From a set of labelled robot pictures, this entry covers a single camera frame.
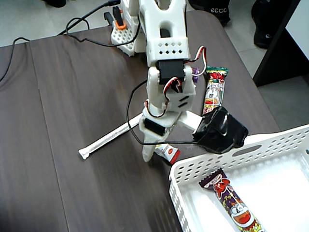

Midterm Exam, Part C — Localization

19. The black shoe with ecco print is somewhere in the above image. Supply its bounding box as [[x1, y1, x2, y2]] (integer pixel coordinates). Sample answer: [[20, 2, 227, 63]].
[[189, 0, 232, 25]]

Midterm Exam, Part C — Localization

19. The white perforated plastic tray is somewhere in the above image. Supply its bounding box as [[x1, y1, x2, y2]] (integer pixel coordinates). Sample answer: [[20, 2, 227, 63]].
[[168, 124, 309, 232]]

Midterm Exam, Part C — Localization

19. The small red white candy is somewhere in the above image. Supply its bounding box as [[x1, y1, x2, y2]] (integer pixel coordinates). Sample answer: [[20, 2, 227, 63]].
[[154, 143, 181, 166]]

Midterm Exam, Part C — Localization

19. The black looping cable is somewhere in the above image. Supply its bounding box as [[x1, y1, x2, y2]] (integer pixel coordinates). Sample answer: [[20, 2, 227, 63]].
[[64, 17, 142, 48]]

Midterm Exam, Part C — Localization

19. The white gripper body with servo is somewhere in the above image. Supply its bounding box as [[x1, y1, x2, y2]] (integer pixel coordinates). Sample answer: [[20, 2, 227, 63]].
[[139, 109, 204, 146]]

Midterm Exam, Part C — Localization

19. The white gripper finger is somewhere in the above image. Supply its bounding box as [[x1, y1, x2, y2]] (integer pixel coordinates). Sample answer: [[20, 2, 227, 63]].
[[141, 141, 157, 163], [167, 124, 179, 137]]

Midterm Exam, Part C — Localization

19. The dark furniture panel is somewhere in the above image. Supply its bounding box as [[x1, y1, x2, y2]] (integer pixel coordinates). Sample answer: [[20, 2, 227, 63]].
[[252, 0, 309, 87]]

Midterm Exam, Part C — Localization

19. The thick black power cable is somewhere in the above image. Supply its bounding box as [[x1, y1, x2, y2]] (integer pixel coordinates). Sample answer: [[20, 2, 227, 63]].
[[57, 0, 121, 36]]

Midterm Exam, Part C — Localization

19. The orange black clamp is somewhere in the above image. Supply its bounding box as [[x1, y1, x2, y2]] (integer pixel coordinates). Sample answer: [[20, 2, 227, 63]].
[[112, 6, 127, 31]]

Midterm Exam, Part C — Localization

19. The long purple snack stick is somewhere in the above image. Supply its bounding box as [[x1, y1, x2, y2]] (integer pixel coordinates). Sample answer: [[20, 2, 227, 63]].
[[198, 168, 267, 232]]

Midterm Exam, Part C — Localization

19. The small purple candy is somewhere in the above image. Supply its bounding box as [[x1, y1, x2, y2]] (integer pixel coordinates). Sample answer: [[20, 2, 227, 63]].
[[192, 67, 201, 83]]

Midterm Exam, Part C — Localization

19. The long green snack stick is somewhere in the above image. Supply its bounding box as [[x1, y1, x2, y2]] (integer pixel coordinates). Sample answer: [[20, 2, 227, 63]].
[[201, 65, 229, 116]]

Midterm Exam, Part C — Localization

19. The white paper straw wrapper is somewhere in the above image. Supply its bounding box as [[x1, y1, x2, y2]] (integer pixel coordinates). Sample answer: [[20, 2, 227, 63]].
[[78, 113, 143, 160]]

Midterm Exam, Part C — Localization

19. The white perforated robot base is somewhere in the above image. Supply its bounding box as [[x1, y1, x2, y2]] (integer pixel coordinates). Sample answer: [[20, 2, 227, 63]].
[[110, 23, 142, 58]]

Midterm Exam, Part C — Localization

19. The black taped wrist camera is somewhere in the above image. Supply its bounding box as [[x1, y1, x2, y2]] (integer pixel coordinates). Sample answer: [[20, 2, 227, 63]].
[[192, 105, 249, 155]]

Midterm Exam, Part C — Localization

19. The red white black servo wire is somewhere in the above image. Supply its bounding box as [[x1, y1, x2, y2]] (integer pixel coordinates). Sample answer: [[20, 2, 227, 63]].
[[144, 96, 170, 118], [185, 45, 209, 73], [159, 76, 183, 94]]

